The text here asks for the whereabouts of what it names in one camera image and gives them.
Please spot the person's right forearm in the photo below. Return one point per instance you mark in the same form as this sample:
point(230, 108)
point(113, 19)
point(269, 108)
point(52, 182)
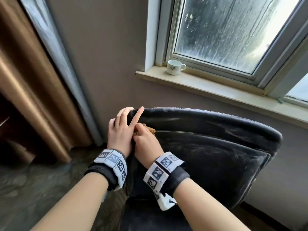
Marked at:
point(207, 209)

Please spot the person's left hand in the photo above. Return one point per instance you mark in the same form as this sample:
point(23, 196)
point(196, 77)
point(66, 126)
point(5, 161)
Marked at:
point(119, 138)

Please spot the white cup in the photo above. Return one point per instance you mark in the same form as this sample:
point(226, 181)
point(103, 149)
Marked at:
point(173, 67)

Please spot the person's left forearm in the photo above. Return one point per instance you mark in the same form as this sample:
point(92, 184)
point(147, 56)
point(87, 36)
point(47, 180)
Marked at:
point(74, 204)

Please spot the person's left little finger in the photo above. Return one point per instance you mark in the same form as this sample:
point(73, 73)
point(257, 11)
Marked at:
point(111, 126)

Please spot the grey curtain lining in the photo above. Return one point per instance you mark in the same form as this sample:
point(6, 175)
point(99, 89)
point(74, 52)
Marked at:
point(60, 57)

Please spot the person's left middle finger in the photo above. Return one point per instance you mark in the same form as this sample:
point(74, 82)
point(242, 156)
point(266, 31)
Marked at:
point(125, 116)

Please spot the narrow side window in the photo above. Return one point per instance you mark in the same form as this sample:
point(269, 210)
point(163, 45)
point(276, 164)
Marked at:
point(297, 90)

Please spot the beige window sill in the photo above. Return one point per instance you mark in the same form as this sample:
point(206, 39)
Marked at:
point(216, 91)

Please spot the person's right hand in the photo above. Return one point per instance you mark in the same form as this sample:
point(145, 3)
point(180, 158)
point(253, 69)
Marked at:
point(148, 147)

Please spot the large frosted window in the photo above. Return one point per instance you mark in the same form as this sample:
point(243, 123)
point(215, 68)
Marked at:
point(228, 31)

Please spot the brown curtain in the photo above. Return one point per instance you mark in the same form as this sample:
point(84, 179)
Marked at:
point(28, 76)

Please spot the black wristband with marker tags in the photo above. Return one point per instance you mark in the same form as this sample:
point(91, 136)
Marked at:
point(163, 174)
point(112, 163)

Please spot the person's right fingers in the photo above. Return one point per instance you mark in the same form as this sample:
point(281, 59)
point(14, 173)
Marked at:
point(142, 129)

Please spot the black leather chair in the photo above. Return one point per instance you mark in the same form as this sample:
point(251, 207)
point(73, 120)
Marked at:
point(209, 153)

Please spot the brown cleaning cloth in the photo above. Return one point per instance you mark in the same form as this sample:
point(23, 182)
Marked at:
point(150, 129)

